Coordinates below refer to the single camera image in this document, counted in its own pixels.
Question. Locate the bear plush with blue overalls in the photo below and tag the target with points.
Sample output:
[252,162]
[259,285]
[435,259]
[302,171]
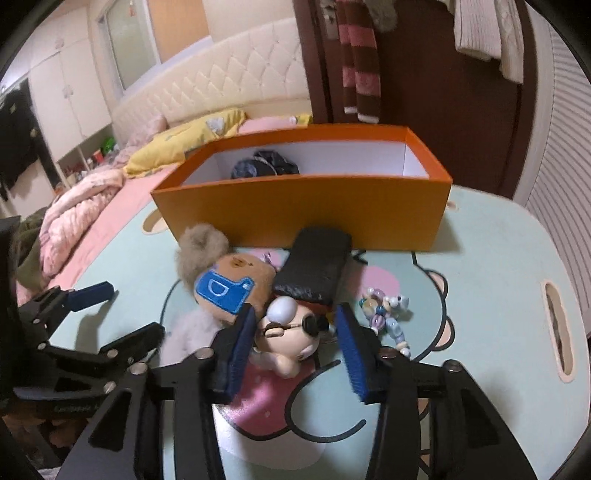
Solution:
[231,286]

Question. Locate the black case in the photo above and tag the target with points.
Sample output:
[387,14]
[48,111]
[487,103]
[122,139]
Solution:
[314,263]

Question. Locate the orange cardboard box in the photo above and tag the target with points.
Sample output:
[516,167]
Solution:
[300,212]

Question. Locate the beige fur pompom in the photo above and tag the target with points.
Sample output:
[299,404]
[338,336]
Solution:
[201,251]

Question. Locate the pink blanket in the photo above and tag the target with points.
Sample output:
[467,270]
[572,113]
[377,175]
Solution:
[134,198]

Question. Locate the white wardrobe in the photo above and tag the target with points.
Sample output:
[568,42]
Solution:
[69,92]

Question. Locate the pink quilted comforter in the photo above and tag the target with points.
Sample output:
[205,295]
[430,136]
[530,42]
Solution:
[74,217]

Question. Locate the black hanging clothes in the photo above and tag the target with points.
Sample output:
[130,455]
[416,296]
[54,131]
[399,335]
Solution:
[16,138]

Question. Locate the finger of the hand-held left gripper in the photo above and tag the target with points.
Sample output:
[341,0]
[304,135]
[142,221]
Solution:
[138,337]
[90,295]

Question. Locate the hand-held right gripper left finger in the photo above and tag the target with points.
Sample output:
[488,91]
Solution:
[238,350]

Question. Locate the olive green cloth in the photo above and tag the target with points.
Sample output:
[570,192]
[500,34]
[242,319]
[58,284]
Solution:
[30,249]

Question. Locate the grey fur piece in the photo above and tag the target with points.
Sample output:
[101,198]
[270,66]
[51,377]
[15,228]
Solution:
[383,14]

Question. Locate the white knit sweater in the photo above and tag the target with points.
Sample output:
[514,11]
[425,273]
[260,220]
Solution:
[485,32]

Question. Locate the dark brown door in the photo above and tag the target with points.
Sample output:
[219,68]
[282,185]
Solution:
[438,101]

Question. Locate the yellow pillow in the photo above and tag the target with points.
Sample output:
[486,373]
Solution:
[171,143]

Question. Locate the cream tufted headboard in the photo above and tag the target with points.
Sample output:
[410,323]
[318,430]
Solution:
[221,74]

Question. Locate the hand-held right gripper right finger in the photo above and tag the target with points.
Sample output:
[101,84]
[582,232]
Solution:
[353,350]

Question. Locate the dark cloth item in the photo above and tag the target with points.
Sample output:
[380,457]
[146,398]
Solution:
[263,166]

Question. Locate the white fur pompom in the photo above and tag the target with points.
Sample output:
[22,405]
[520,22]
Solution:
[189,334]

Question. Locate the mouse figure with sunglasses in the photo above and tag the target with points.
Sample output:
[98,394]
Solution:
[281,337]

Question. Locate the white louvered door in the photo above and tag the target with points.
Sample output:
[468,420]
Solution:
[563,184]

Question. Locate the brown pink striped scarf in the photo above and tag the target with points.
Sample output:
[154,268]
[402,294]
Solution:
[362,69]

